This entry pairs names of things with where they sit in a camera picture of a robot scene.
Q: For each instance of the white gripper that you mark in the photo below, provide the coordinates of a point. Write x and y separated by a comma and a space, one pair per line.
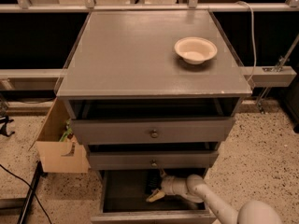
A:
169, 186

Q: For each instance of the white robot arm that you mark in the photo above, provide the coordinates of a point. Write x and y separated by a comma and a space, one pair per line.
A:
195, 189

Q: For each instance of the grey bottom drawer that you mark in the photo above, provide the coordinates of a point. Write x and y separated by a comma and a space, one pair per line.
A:
123, 201

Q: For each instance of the grey drawer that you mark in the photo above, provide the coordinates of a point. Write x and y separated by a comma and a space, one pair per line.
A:
147, 160
123, 201
148, 131

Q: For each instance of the grey top drawer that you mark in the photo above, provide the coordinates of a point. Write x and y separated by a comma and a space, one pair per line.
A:
148, 131

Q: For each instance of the grey middle drawer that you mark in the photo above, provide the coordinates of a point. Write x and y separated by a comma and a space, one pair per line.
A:
147, 160

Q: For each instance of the grey drawer cabinet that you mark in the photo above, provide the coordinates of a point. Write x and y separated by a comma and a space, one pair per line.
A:
125, 68

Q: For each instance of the green packet in box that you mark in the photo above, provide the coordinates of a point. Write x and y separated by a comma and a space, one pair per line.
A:
67, 131

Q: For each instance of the cardboard box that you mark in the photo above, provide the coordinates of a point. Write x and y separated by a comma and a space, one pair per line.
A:
68, 156

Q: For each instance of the black floor bar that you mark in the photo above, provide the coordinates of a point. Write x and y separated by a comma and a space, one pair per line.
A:
30, 194

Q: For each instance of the black clamp on floor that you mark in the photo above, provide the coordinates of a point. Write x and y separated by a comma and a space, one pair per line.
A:
4, 121

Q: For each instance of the metal rail frame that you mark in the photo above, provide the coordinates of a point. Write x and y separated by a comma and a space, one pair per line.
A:
149, 6

